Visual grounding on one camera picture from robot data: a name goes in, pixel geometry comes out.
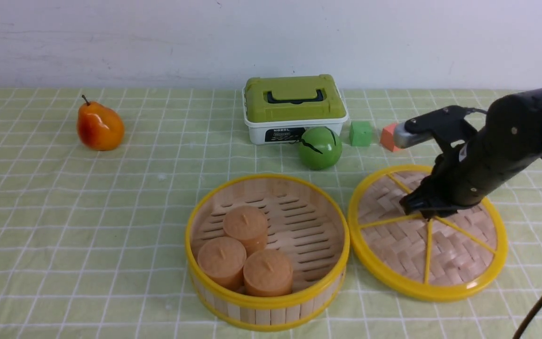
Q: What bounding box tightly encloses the brown bun rear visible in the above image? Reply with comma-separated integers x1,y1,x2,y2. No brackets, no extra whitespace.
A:
223,205,269,256

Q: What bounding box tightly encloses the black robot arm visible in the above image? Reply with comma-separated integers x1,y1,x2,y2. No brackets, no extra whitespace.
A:
393,89,542,219

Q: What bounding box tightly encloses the brown bun front left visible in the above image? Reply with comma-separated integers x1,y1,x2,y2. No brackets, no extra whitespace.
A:
197,236,247,291

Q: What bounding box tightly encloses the yellow bamboo steamer basket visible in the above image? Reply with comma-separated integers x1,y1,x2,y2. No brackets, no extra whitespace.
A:
184,173,350,332

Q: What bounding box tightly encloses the brown bun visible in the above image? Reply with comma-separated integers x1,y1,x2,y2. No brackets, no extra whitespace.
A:
197,236,247,291
243,249,294,298
223,205,269,256

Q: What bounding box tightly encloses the orange pear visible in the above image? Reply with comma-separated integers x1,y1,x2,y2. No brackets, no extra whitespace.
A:
76,95,125,152

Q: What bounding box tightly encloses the orange cube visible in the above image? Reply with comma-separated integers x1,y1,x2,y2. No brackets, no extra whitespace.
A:
380,122,401,153

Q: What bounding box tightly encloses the green cube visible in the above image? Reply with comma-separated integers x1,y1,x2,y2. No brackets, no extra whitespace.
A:
349,121,374,147

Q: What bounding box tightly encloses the green round fruit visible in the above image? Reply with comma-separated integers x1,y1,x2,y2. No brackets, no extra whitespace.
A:
297,127,343,171

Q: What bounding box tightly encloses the yellow woven steamer lid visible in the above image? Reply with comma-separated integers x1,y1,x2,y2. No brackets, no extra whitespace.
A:
347,164,509,302

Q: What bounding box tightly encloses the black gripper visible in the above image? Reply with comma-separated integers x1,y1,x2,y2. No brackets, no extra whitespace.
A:
399,134,542,220

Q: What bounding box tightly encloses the green lidded white box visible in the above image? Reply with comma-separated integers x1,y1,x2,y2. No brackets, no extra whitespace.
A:
241,74,349,145

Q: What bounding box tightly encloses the green checkered tablecloth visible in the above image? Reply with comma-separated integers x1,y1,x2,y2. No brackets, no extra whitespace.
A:
0,88,542,339

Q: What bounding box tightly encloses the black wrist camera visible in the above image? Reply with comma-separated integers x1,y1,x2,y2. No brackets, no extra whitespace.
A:
393,105,487,152

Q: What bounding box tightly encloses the brown bun front right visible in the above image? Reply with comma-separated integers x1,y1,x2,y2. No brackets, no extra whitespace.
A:
243,249,294,298

